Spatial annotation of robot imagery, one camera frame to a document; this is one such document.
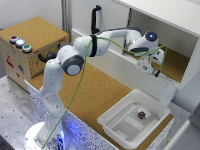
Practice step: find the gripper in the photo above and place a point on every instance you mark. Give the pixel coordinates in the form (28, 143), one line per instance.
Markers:
(146, 64)

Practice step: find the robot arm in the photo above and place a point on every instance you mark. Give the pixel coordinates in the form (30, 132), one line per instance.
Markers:
(53, 80)

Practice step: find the white plastic box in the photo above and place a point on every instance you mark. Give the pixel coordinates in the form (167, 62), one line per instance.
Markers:
(123, 130)

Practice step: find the purple block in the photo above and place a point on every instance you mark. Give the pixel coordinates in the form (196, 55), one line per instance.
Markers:
(141, 115)

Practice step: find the white cabinet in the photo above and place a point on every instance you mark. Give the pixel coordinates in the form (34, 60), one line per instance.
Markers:
(166, 13)

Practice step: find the white sliding door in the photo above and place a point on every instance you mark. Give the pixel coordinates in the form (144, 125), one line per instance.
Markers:
(113, 16)

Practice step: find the green button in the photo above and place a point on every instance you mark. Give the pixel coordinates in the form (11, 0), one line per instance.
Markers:
(26, 48)

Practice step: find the blue button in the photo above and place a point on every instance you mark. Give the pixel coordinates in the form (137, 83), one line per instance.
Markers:
(20, 43)

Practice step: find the red button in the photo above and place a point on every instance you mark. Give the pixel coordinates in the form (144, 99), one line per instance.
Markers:
(13, 38)

